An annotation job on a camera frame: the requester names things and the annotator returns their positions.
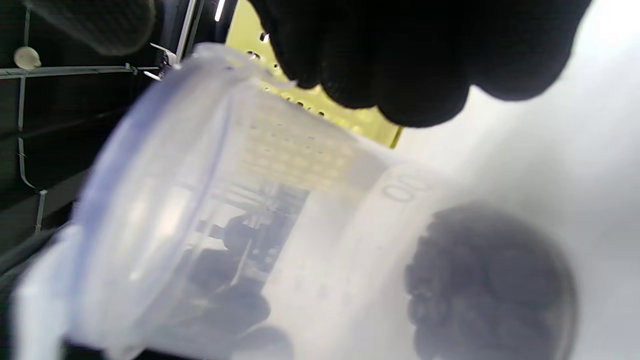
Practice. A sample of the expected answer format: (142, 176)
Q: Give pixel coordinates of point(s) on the pile of black Go stones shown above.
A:
(490, 290)

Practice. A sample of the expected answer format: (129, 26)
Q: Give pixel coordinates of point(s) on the yellow perforated laundry basket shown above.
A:
(250, 30)

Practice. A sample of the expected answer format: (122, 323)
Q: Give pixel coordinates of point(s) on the person's right hand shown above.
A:
(425, 50)

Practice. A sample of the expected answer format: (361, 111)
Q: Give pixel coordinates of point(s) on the clear plastic measuring container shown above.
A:
(165, 200)

